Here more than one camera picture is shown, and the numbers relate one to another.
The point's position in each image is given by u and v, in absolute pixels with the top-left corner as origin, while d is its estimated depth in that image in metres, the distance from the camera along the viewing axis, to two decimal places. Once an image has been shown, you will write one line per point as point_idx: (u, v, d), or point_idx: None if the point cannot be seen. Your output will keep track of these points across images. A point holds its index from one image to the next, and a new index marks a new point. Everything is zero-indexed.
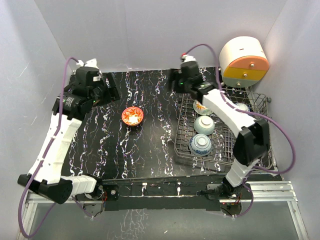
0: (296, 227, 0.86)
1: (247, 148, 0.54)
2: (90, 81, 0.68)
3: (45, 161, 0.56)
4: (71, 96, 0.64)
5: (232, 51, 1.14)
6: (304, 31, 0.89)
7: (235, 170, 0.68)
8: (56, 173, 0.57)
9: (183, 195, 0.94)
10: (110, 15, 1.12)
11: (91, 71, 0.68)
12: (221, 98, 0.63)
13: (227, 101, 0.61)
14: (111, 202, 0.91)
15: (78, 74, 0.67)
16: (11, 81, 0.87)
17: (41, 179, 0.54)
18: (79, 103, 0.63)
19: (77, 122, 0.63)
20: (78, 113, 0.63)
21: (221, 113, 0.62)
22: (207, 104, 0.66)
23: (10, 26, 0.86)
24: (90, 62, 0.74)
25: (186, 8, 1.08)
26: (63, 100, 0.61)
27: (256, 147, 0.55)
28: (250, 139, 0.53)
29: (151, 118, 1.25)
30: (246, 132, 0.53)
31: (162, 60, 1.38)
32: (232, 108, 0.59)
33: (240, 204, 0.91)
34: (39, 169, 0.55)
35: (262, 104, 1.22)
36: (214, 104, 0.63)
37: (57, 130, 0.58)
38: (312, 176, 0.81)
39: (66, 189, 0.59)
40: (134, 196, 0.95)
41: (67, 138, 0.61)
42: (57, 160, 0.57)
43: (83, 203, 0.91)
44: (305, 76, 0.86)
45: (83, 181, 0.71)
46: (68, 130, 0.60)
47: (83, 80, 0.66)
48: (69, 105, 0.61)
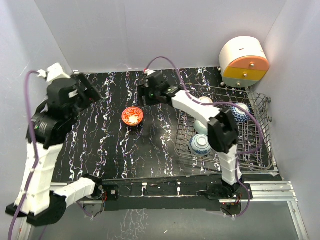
0: (296, 227, 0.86)
1: (219, 138, 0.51)
2: (67, 99, 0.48)
3: (28, 193, 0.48)
4: (44, 119, 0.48)
5: (232, 51, 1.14)
6: (304, 31, 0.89)
7: (223, 164, 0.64)
8: (43, 200, 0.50)
9: (183, 196, 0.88)
10: (110, 16, 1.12)
11: (66, 87, 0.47)
12: (187, 96, 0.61)
13: (193, 98, 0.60)
14: (111, 202, 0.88)
15: (49, 91, 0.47)
16: (11, 81, 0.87)
17: (28, 210, 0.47)
18: (56, 128, 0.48)
19: (56, 147, 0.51)
20: (55, 139, 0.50)
21: (192, 112, 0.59)
22: (177, 106, 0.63)
23: (10, 26, 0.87)
24: (53, 70, 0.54)
25: (186, 8, 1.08)
26: (35, 126, 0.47)
27: (227, 134, 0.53)
28: (219, 128, 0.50)
29: (151, 118, 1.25)
30: (214, 122, 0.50)
31: (162, 60, 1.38)
32: (199, 103, 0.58)
33: (240, 204, 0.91)
34: (23, 203, 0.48)
35: (262, 104, 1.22)
36: (183, 104, 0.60)
37: (35, 162, 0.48)
38: (312, 176, 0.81)
39: (60, 208, 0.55)
40: (134, 196, 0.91)
41: (48, 165, 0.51)
42: (41, 190, 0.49)
43: (83, 203, 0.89)
44: (305, 76, 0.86)
45: (80, 189, 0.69)
46: (49, 158, 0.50)
47: (56, 98, 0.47)
48: (43, 133, 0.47)
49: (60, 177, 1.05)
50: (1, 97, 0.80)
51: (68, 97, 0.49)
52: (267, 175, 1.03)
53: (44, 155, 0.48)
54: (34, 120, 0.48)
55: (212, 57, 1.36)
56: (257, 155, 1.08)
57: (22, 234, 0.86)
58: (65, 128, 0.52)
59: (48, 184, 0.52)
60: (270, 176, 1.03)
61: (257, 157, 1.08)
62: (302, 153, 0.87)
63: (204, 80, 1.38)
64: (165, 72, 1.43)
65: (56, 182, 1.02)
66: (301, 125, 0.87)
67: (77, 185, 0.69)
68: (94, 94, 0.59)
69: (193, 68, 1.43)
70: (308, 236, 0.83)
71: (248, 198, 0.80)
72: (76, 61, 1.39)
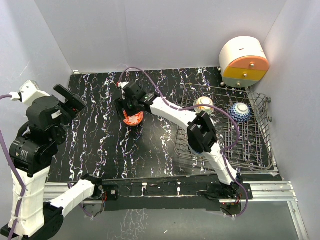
0: (296, 227, 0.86)
1: (199, 140, 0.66)
2: (49, 121, 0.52)
3: (20, 218, 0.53)
4: (27, 144, 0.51)
5: (232, 51, 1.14)
6: (304, 31, 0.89)
7: (213, 165, 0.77)
8: (38, 221, 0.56)
9: (183, 195, 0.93)
10: (110, 15, 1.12)
11: (48, 110, 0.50)
12: (165, 103, 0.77)
13: (170, 105, 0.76)
14: (111, 202, 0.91)
15: (30, 115, 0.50)
16: (11, 81, 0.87)
17: (22, 233, 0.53)
18: (39, 151, 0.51)
19: (43, 171, 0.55)
20: (39, 162, 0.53)
21: (170, 116, 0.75)
22: (156, 112, 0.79)
23: (10, 25, 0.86)
24: (26, 90, 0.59)
25: (186, 8, 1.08)
26: (18, 154, 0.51)
27: (205, 135, 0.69)
28: (198, 131, 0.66)
29: (151, 118, 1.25)
30: (194, 127, 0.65)
31: (162, 60, 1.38)
32: (176, 110, 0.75)
33: (240, 203, 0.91)
34: (17, 225, 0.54)
35: (262, 104, 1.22)
36: (162, 111, 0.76)
37: (22, 190, 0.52)
38: (312, 176, 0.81)
39: (55, 224, 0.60)
40: (134, 196, 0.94)
41: (37, 189, 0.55)
42: (32, 213, 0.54)
43: (84, 203, 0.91)
44: (305, 76, 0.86)
45: (78, 194, 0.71)
46: (34, 183, 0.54)
47: (37, 122, 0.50)
48: (25, 159, 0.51)
49: (60, 177, 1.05)
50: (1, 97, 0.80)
51: (51, 118, 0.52)
52: (267, 175, 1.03)
53: (30, 182, 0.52)
54: (19, 144, 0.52)
55: (212, 57, 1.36)
56: (257, 155, 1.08)
57: None
58: (49, 151, 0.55)
59: (39, 205, 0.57)
60: (270, 176, 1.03)
61: (257, 156, 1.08)
62: (301, 153, 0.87)
63: (204, 80, 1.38)
64: (165, 72, 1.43)
65: (56, 182, 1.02)
66: (301, 125, 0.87)
67: (74, 191, 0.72)
68: (77, 103, 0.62)
69: (193, 68, 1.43)
70: (308, 236, 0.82)
71: (246, 198, 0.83)
72: (76, 61, 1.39)
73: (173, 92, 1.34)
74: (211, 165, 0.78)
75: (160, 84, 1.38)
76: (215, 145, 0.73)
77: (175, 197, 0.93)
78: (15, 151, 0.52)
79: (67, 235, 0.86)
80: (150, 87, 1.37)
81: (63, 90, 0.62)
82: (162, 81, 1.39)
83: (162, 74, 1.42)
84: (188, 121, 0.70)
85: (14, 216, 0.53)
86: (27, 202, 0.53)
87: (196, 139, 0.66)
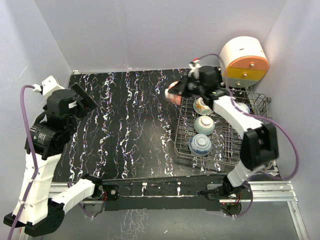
0: (296, 227, 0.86)
1: (252, 153, 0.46)
2: (65, 110, 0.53)
3: (27, 203, 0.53)
4: (44, 130, 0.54)
5: (232, 51, 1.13)
6: (304, 31, 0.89)
7: (239, 172, 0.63)
8: (42, 210, 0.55)
9: (183, 195, 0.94)
10: (110, 15, 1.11)
11: (65, 98, 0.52)
12: (231, 102, 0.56)
13: (236, 106, 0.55)
14: (111, 202, 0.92)
15: (49, 103, 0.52)
16: (11, 80, 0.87)
17: (26, 220, 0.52)
18: (54, 138, 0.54)
19: (55, 157, 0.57)
20: (53, 148, 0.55)
21: (232, 119, 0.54)
22: (218, 110, 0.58)
23: (10, 26, 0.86)
24: (47, 84, 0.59)
25: (187, 7, 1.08)
26: (34, 137, 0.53)
27: (264, 152, 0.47)
28: (254, 142, 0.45)
29: (151, 118, 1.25)
30: (251, 131, 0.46)
31: (162, 60, 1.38)
32: (241, 112, 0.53)
33: (240, 203, 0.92)
34: (23, 210, 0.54)
35: (262, 104, 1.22)
36: (224, 109, 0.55)
37: (34, 173, 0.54)
38: (312, 176, 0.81)
39: (57, 218, 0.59)
40: (134, 196, 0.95)
41: (47, 175, 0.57)
42: (39, 199, 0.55)
43: (83, 203, 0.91)
44: (306, 76, 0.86)
45: (79, 191, 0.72)
46: (46, 169, 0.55)
47: (55, 110, 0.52)
48: (41, 143, 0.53)
49: (60, 177, 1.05)
50: (1, 96, 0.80)
51: (67, 108, 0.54)
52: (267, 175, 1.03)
53: (43, 165, 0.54)
54: (35, 130, 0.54)
55: (212, 57, 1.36)
56: None
57: (22, 235, 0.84)
58: (63, 138, 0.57)
59: (46, 193, 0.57)
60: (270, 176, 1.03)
61: None
62: (301, 153, 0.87)
63: None
64: (165, 72, 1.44)
65: (56, 182, 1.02)
66: (301, 124, 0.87)
67: (76, 189, 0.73)
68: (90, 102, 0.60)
69: None
70: (308, 236, 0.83)
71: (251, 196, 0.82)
72: (76, 61, 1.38)
73: None
74: (237, 170, 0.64)
75: (160, 84, 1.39)
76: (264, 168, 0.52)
77: (175, 197, 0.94)
78: (32, 136, 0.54)
79: (67, 235, 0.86)
80: (150, 87, 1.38)
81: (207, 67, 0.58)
82: (162, 81, 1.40)
83: (162, 74, 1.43)
84: (249, 125, 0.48)
85: (21, 201, 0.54)
86: (37, 186, 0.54)
87: (249, 148, 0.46)
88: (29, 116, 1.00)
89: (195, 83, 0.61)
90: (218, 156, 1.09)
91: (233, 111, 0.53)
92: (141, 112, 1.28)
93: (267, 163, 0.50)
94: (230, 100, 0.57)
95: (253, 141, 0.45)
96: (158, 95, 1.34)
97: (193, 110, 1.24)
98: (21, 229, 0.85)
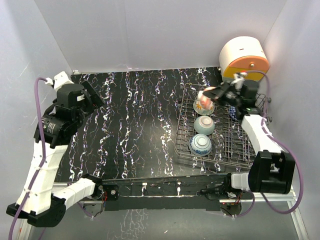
0: (296, 227, 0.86)
1: (259, 173, 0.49)
2: (74, 102, 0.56)
3: (32, 192, 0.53)
4: (53, 120, 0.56)
5: (232, 51, 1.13)
6: (304, 31, 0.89)
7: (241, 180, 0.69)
8: (45, 201, 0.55)
9: (183, 195, 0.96)
10: (110, 15, 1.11)
11: (74, 91, 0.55)
12: (260, 121, 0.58)
13: (264, 126, 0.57)
14: (111, 202, 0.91)
15: (59, 95, 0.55)
16: (11, 81, 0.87)
17: (30, 209, 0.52)
18: (63, 129, 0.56)
19: (62, 147, 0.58)
20: (61, 139, 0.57)
21: (254, 137, 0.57)
22: (245, 124, 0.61)
23: (10, 26, 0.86)
24: (59, 78, 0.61)
25: (186, 7, 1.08)
26: (44, 126, 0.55)
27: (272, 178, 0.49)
28: (267, 164, 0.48)
29: (151, 118, 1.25)
30: (267, 153, 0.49)
31: (162, 60, 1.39)
32: (265, 133, 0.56)
33: (240, 203, 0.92)
34: (27, 200, 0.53)
35: (262, 104, 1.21)
36: (251, 126, 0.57)
37: (42, 161, 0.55)
38: (312, 176, 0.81)
39: (59, 212, 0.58)
40: (134, 196, 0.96)
41: (54, 165, 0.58)
42: (44, 189, 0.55)
43: (83, 203, 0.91)
44: (306, 76, 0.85)
45: (80, 189, 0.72)
46: (53, 158, 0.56)
47: (64, 101, 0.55)
48: (51, 132, 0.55)
49: (60, 177, 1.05)
50: (1, 96, 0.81)
51: (76, 100, 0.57)
52: None
53: (51, 153, 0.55)
54: (45, 120, 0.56)
55: (212, 57, 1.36)
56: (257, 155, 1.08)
57: (22, 234, 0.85)
58: (71, 130, 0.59)
59: (51, 184, 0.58)
60: None
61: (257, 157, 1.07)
62: (301, 153, 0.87)
63: (204, 80, 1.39)
64: (165, 72, 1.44)
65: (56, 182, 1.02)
66: (301, 125, 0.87)
67: (77, 186, 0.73)
68: (97, 100, 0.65)
69: (193, 68, 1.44)
70: (308, 236, 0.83)
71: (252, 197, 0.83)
72: (76, 61, 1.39)
73: (173, 92, 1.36)
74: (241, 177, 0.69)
75: (160, 84, 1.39)
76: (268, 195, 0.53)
77: (175, 197, 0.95)
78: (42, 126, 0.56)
79: (67, 235, 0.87)
80: (150, 87, 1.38)
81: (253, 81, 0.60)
82: (162, 81, 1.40)
83: (162, 74, 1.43)
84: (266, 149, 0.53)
85: (27, 190, 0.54)
86: (43, 174, 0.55)
87: (258, 167, 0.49)
88: (29, 116, 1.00)
89: (235, 93, 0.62)
90: (218, 156, 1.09)
91: (258, 132, 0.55)
92: (141, 112, 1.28)
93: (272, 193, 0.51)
94: (261, 119, 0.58)
95: (263, 162, 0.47)
96: (158, 95, 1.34)
97: (193, 110, 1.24)
98: (21, 229, 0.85)
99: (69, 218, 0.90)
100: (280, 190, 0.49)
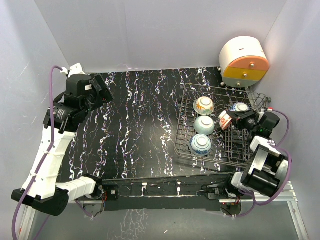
0: (297, 227, 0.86)
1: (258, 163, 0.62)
2: (82, 91, 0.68)
3: (38, 176, 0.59)
4: (62, 107, 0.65)
5: (232, 51, 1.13)
6: (304, 31, 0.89)
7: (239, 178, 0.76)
8: (50, 187, 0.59)
9: (183, 195, 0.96)
10: (110, 15, 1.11)
11: (83, 81, 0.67)
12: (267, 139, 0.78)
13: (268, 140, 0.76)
14: (111, 202, 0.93)
15: (69, 84, 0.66)
16: (11, 81, 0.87)
17: (35, 194, 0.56)
18: (71, 115, 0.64)
19: (69, 134, 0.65)
20: (69, 124, 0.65)
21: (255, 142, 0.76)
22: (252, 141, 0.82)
23: (9, 26, 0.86)
24: (74, 68, 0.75)
25: (186, 7, 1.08)
26: (54, 112, 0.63)
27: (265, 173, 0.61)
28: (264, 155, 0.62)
29: (151, 118, 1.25)
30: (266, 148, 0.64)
31: (162, 60, 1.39)
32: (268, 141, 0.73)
33: (240, 204, 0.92)
34: (33, 184, 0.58)
35: (262, 104, 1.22)
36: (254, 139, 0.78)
37: (50, 145, 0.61)
38: (312, 176, 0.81)
39: (62, 201, 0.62)
40: (134, 196, 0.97)
41: (60, 151, 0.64)
42: (51, 174, 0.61)
43: (83, 203, 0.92)
44: (307, 76, 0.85)
45: (82, 185, 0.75)
46: (60, 144, 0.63)
47: (74, 90, 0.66)
48: (60, 118, 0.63)
49: (60, 177, 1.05)
50: (1, 96, 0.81)
51: (84, 89, 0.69)
52: None
53: (59, 139, 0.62)
54: (54, 107, 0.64)
55: (212, 57, 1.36)
56: None
57: (22, 234, 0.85)
58: (79, 117, 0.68)
59: (56, 170, 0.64)
60: None
61: None
62: (301, 154, 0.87)
63: (204, 80, 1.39)
64: (165, 72, 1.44)
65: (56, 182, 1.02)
66: (301, 125, 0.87)
67: (79, 182, 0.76)
68: (107, 94, 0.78)
69: (193, 68, 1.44)
70: (308, 236, 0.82)
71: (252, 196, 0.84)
72: (76, 61, 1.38)
73: (173, 92, 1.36)
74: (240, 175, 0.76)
75: (160, 84, 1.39)
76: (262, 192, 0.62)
77: (175, 197, 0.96)
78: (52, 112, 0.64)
79: (67, 235, 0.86)
80: (150, 87, 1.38)
81: (276, 117, 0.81)
82: (162, 81, 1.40)
83: (162, 74, 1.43)
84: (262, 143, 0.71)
85: (34, 174, 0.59)
86: (51, 158, 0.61)
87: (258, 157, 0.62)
88: (30, 116, 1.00)
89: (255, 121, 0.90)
90: (218, 156, 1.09)
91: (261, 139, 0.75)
92: (141, 112, 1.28)
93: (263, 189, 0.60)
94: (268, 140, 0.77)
95: (260, 157, 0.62)
96: (158, 95, 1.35)
97: (193, 110, 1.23)
98: (21, 229, 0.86)
99: (69, 218, 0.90)
100: (271, 188, 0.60)
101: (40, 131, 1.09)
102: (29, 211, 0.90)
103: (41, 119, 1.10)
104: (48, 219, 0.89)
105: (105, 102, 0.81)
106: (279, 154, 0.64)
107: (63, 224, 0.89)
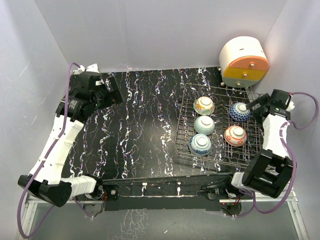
0: (296, 227, 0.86)
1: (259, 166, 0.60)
2: (92, 86, 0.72)
3: (47, 161, 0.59)
4: (74, 99, 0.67)
5: (232, 51, 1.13)
6: (305, 32, 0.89)
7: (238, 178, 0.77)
8: (56, 173, 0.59)
9: (183, 195, 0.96)
10: (110, 15, 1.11)
11: (94, 76, 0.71)
12: (282, 124, 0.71)
13: (282, 129, 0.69)
14: (111, 202, 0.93)
15: (81, 80, 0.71)
16: (11, 81, 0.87)
17: (42, 179, 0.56)
18: (83, 106, 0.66)
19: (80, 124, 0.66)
20: (80, 116, 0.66)
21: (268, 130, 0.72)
22: (266, 122, 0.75)
23: (9, 25, 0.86)
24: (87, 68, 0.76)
25: (186, 8, 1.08)
26: (67, 103, 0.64)
27: (267, 175, 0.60)
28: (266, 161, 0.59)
29: (151, 118, 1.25)
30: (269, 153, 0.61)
31: (162, 60, 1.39)
32: (280, 135, 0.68)
33: (240, 204, 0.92)
34: (41, 169, 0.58)
35: None
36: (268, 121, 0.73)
37: (61, 132, 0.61)
38: (313, 176, 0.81)
39: (65, 192, 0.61)
40: (134, 196, 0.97)
41: (69, 139, 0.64)
42: (59, 161, 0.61)
43: (83, 203, 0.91)
44: (307, 77, 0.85)
45: (82, 182, 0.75)
46: (71, 132, 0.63)
47: (86, 83, 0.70)
48: (73, 108, 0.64)
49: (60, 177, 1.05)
50: (1, 97, 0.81)
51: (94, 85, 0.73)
52: None
53: (70, 127, 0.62)
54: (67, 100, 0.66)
55: (212, 57, 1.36)
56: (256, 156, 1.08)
57: None
58: (89, 109, 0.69)
59: (65, 158, 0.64)
60: None
61: None
62: (301, 154, 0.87)
63: (204, 80, 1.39)
64: (165, 72, 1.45)
65: None
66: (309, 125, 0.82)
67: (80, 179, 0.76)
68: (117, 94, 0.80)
69: (193, 68, 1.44)
70: (308, 236, 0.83)
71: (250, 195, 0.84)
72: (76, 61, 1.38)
73: (173, 92, 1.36)
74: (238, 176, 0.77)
75: (160, 84, 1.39)
76: (264, 192, 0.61)
77: (175, 197, 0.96)
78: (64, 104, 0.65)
79: (67, 235, 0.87)
80: (150, 87, 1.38)
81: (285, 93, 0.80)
82: (162, 81, 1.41)
83: (162, 74, 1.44)
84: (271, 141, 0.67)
85: (43, 158, 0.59)
86: (62, 145, 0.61)
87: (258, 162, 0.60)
88: (29, 116, 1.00)
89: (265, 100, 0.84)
90: (218, 156, 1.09)
91: (273, 127, 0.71)
92: (141, 112, 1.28)
93: (265, 190, 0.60)
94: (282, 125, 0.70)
95: (261, 162, 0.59)
96: (158, 95, 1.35)
97: (193, 110, 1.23)
98: None
99: (69, 218, 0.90)
100: (273, 189, 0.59)
101: (39, 131, 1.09)
102: (29, 211, 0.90)
103: (41, 119, 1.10)
104: (48, 220, 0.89)
105: (115, 103, 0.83)
106: (284, 158, 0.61)
107: (63, 224, 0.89)
